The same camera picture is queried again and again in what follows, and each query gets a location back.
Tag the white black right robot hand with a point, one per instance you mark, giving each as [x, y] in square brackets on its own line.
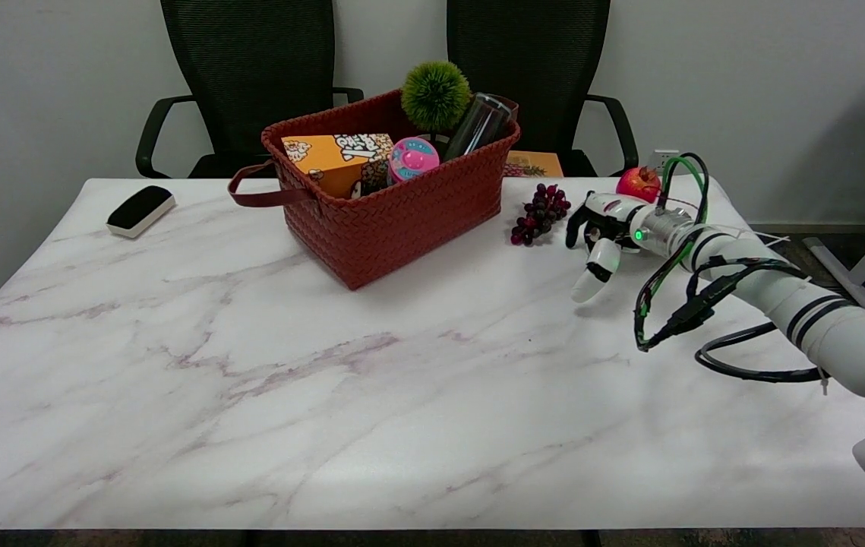
[610, 213]

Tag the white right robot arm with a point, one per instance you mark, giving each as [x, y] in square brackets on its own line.
[827, 327]

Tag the red pomegranate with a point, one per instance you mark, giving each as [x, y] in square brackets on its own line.
[639, 184]

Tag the purple grape bunch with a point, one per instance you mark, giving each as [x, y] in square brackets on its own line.
[542, 209]

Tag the orange flat box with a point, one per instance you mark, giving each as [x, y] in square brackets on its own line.
[535, 163]

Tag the dark transparent tumbler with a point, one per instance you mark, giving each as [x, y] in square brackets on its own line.
[478, 125]

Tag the black mesh office chair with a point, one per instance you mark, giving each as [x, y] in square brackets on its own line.
[250, 61]
[531, 53]

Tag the pink round container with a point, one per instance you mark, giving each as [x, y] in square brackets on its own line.
[411, 158]

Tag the red woven basket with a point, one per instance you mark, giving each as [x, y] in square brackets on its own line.
[402, 228]

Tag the green fuzzy ball plant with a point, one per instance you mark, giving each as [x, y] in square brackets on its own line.
[436, 95]

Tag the orange snack box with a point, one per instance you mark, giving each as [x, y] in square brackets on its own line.
[333, 156]

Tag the black white board eraser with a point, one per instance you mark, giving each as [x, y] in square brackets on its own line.
[140, 210]

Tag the white wall outlet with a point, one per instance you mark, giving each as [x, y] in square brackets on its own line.
[660, 156]

